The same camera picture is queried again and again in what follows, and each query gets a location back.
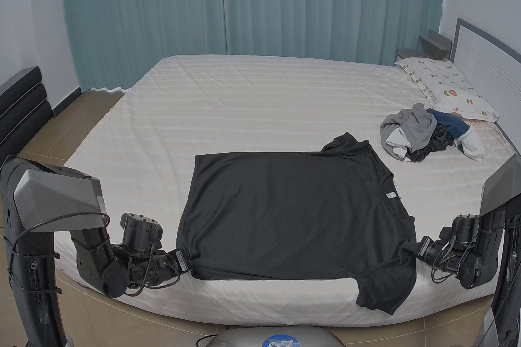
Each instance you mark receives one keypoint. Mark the black chest of drawers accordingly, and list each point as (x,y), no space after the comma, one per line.
(20,113)

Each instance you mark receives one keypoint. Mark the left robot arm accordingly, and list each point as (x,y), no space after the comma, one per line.
(40,195)

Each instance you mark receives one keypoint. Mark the pile of clothes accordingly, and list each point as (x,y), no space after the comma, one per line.
(415,128)

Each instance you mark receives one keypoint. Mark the white printed pillow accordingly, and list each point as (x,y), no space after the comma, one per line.
(447,85)

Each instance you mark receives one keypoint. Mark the grey bedside table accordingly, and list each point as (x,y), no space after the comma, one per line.
(435,41)

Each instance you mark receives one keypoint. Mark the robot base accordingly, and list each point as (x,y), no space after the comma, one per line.
(244,339)

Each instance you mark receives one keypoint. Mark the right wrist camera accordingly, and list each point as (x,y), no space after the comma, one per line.
(446,234)

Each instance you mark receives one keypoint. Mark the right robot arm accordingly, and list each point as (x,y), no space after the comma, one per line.
(480,256)

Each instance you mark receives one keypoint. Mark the bed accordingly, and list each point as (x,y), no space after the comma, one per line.
(264,101)

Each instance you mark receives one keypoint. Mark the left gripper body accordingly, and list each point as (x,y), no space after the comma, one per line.
(177,262)

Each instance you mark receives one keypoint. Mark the black T-shirt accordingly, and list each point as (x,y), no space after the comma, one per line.
(293,215)

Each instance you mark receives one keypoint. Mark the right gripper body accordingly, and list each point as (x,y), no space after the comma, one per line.
(427,250)

